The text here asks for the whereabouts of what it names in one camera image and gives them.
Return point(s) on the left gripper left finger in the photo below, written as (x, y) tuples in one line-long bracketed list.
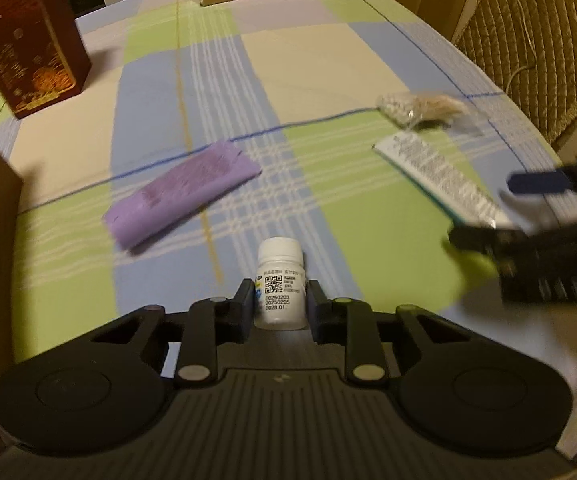
[(238, 318)]

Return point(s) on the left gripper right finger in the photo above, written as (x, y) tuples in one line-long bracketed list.
[(323, 316)]

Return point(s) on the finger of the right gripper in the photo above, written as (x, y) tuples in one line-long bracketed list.
[(485, 241), (539, 183)]

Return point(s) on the white pill bottle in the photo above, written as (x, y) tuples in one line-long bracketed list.
[(280, 285)]

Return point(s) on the white printed tube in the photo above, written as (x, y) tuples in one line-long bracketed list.
[(448, 185)]

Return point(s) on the clear bag of small items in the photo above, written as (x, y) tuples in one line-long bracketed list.
[(409, 110)]

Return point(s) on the purple folded cloth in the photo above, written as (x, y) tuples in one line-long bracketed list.
[(180, 192)]

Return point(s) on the checked tablecloth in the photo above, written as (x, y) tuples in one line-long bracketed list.
[(294, 84)]

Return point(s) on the dark red gift box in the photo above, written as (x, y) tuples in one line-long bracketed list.
[(43, 60)]

